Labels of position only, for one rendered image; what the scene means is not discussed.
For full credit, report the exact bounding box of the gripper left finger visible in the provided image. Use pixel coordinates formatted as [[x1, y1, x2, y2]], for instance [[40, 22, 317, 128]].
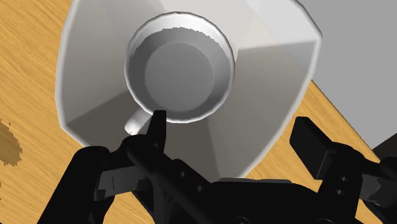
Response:
[[37, 109, 218, 224]]

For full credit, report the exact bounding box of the white mug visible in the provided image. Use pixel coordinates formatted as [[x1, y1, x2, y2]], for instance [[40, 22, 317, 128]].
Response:
[[123, 11, 236, 136]]

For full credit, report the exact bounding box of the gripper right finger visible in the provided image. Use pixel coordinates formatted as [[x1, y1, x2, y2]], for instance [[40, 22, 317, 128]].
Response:
[[289, 116, 397, 224]]

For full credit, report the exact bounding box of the white angular bowl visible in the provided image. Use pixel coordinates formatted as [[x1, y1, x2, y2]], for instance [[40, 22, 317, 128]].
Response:
[[55, 0, 323, 183]]

